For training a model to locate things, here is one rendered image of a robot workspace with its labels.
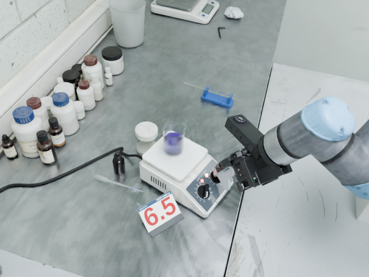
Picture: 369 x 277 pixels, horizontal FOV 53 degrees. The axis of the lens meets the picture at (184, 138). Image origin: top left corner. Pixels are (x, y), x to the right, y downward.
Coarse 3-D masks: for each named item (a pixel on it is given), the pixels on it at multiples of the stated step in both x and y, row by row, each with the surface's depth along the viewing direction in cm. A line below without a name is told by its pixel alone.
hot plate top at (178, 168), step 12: (156, 144) 90; (192, 144) 91; (144, 156) 87; (156, 156) 87; (168, 156) 87; (180, 156) 88; (192, 156) 88; (204, 156) 88; (156, 168) 85; (168, 168) 85; (180, 168) 85; (192, 168) 85; (180, 180) 83
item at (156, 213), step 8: (160, 200) 85; (168, 200) 85; (152, 208) 83; (160, 208) 84; (168, 208) 85; (176, 208) 86; (144, 216) 82; (152, 216) 83; (160, 216) 84; (168, 216) 85; (152, 224) 83
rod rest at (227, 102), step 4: (204, 92) 115; (208, 92) 118; (204, 96) 116; (208, 96) 116; (212, 96) 116; (216, 96) 117; (220, 96) 117; (208, 100) 116; (212, 100) 115; (216, 100) 115; (220, 100) 115; (224, 100) 115; (228, 100) 113; (232, 100) 116; (220, 104) 115; (224, 104) 114; (228, 104) 114
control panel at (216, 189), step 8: (208, 168) 89; (200, 176) 87; (208, 176) 88; (192, 184) 85; (200, 184) 86; (216, 184) 88; (192, 192) 84; (216, 192) 87; (200, 200) 84; (208, 200) 85; (208, 208) 84
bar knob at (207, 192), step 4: (208, 184) 85; (200, 188) 85; (204, 188) 85; (208, 188) 84; (200, 192) 85; (204, 192) 84; (208, 192) 84; (200, 196) 84; (204, 196) 84; (208, 196) 85
